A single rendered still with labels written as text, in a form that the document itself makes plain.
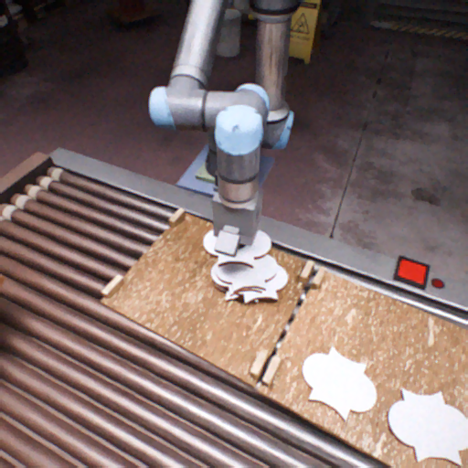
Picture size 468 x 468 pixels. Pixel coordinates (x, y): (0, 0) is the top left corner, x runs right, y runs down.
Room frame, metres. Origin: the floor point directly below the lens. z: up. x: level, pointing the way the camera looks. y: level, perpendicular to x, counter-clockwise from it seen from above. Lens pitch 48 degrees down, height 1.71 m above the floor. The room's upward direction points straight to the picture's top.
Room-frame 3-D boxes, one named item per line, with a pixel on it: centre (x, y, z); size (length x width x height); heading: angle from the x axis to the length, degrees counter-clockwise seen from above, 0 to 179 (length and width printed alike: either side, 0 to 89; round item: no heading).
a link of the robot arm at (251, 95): (0.64, -0.01, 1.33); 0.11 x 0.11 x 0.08; 79
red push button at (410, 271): (0.58, -0.46, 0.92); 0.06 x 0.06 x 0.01; 64
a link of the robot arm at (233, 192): (0.54, -0.01, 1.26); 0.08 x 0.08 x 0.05
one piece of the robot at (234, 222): (0.52, 0.00, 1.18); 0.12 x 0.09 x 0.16; 160
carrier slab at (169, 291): (0.54, 0.05, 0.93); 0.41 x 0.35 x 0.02; 61
